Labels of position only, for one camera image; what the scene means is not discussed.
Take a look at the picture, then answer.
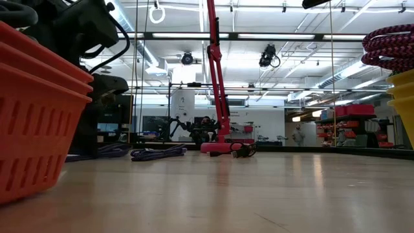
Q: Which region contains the thin hanging cord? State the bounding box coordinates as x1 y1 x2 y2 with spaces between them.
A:
139 0 149 133
329 0 337 148
131 0 139 143

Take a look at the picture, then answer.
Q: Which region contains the orange plastic slotted basket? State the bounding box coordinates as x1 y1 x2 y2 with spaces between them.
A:
0 21 94 205

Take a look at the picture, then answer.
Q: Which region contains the person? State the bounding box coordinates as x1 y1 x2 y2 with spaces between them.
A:
197 115 213 144
292 124 307 147

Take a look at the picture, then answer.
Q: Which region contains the black overhead frame crossbar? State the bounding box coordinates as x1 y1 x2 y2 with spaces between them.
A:
118 31 368 41

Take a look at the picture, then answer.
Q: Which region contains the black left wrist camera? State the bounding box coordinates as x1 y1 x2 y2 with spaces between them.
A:
54 0 120 49

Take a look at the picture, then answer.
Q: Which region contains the dark wall screen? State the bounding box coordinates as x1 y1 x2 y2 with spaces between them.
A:
142 115 169 133

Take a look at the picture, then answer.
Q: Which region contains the yellow plastic basket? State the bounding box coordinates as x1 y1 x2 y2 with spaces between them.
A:
385 68 414 153

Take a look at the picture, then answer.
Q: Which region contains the red purple braided cable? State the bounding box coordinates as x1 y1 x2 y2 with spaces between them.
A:
361 23 414 72

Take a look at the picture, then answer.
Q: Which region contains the storage shelf with red bins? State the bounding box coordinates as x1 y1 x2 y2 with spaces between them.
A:
315 103 404 149

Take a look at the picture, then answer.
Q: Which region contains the black ceiling camera with cable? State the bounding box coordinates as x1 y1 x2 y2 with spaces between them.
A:
258 44 281 68

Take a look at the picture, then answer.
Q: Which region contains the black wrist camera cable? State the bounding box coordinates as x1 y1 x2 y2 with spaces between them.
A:
80 12 131 74

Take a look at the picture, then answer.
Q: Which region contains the white hanging ring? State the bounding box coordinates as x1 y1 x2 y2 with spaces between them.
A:
148 5 166 25

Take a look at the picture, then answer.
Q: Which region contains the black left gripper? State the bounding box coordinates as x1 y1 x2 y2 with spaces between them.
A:
69 60 130 156

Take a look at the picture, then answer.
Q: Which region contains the black monitor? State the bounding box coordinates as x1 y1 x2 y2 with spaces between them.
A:
111 94 134 124

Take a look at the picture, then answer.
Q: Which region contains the black aluminium table frame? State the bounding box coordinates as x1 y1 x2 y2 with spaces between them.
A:
129 140 414 161

